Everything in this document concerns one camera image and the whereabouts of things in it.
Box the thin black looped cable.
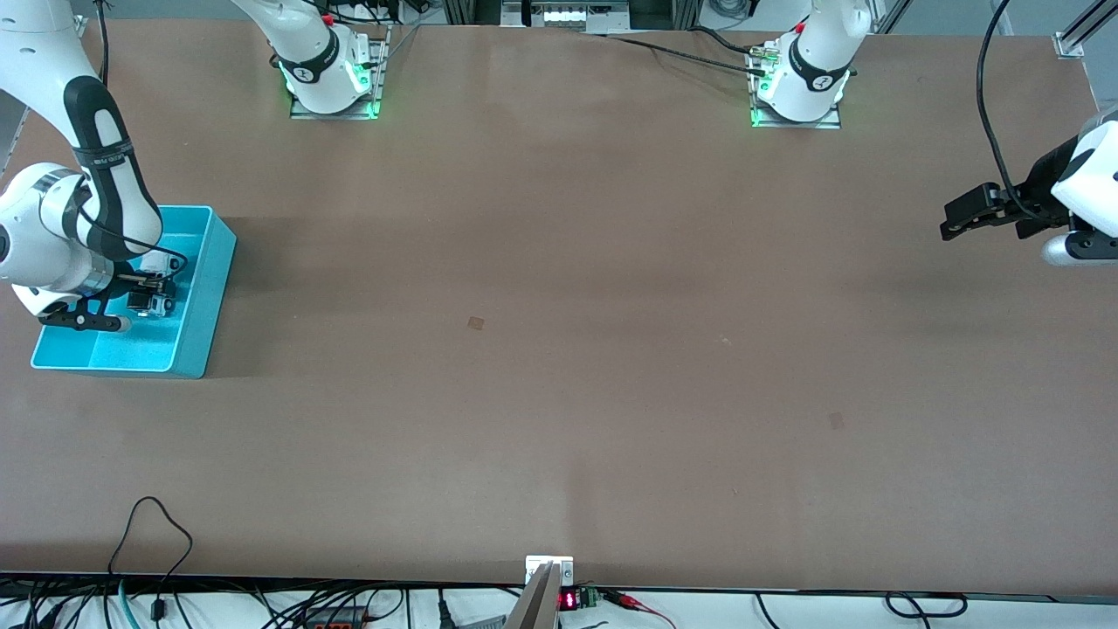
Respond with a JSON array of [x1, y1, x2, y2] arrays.
[[108, 496, 194, 618]]

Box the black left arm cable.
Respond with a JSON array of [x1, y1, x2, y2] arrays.
[[976, 0, 1027, 206]]

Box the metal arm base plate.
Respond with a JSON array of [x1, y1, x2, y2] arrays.
[[749, 44, 843, 130], [289, 26, 390, 121]]

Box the coiled black cable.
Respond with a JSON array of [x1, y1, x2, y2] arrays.
[[884, 591, 969, 621]]

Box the aluminium frame profile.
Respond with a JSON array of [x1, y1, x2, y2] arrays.
[[1053, 0, 1118, 60]]

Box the thick black table cable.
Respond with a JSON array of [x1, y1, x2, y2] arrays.
[[581, 33, 771, 78], [688, 26, 769, 58]]

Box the red clip wires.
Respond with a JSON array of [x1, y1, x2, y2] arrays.
[[601, 590, 675, 629]]

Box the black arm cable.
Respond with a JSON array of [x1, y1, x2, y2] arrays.
[[976, 0, 1027, 206], [83, 0, 190, 302]]

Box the teal plastic storage bin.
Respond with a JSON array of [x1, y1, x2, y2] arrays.
[[31, 204, 238, 380]]

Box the grey metal mount bar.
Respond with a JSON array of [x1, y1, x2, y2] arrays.
[[505, 562, 561, 629]]

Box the white metal bracket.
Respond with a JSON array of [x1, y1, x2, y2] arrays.
[[526, 556, 575, 586]]

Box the metal box with lights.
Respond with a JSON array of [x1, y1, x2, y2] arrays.
[[500, 0, 631, 36]]

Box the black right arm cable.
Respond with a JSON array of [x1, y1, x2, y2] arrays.
[[83, 0, 190, 302]]

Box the white jeep toy black roof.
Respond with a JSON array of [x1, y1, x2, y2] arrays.
[[128, 251, 178, 318]]

